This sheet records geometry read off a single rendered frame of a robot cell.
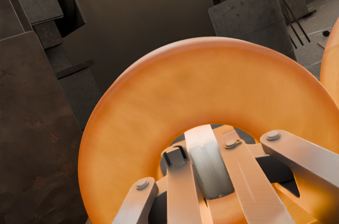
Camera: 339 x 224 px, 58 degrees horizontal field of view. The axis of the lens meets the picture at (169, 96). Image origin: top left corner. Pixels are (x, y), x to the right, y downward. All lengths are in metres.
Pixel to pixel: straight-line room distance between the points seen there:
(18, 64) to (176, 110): 0.28
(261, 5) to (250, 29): 0.20
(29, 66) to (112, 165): 0.26
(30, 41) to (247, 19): 2.25
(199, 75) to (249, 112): 0.03
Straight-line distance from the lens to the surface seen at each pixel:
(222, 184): 0.16
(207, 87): 0.16
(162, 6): 7.83
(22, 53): 0.41
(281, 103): 0.17
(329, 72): 0.20
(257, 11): 2.57
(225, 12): 2.59
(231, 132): 0.17
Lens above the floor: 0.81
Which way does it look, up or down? 11 degrees down
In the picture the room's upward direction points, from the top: 22 degrees counter-clockwise
